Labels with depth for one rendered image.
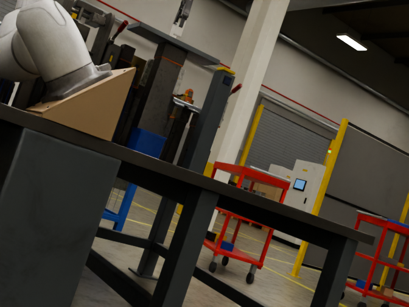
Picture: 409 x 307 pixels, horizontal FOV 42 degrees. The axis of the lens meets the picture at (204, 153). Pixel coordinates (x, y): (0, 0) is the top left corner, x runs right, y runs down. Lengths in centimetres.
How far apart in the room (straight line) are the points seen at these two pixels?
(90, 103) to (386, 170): 625
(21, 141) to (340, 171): 566
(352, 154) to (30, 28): 571
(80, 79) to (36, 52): 14
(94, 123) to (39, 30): 30
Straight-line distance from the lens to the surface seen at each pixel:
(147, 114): 210
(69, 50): 160
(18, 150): 149
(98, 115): 154
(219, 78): 224
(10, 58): 175
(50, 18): 161
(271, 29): 676
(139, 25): 206
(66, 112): 152
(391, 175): 761
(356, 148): 700
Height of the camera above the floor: 67
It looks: 3 degrees up
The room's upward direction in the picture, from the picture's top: 19 degrees clockwise
